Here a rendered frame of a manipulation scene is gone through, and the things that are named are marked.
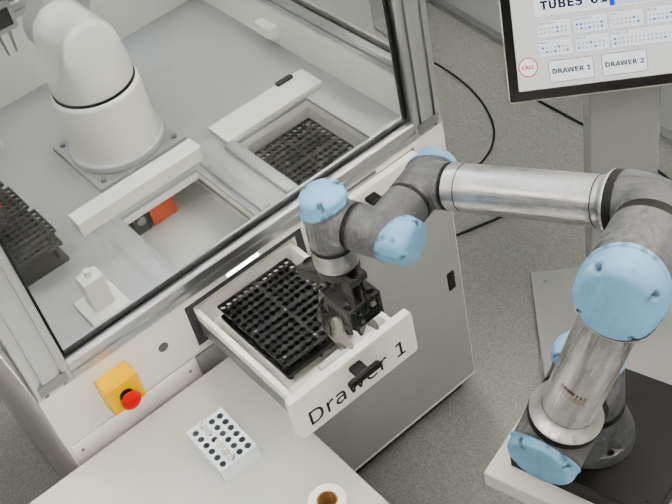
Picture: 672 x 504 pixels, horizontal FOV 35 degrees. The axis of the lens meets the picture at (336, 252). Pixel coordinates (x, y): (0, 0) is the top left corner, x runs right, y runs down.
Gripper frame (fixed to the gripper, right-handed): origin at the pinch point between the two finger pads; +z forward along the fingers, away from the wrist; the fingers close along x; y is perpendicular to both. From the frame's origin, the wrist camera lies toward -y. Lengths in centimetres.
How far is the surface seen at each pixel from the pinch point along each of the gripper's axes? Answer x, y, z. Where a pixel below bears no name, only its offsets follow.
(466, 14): 177, -163, 97
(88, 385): -38, -35, 10
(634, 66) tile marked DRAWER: 89, -11, 0
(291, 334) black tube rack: -3.1, -15.9, 10.3
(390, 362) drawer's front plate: 7.7, -1.0, 16.0
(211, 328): -12.6, -29.9, 11.3
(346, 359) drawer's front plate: -1.0, -1.4, 7.4
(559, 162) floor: 138, -80, 100
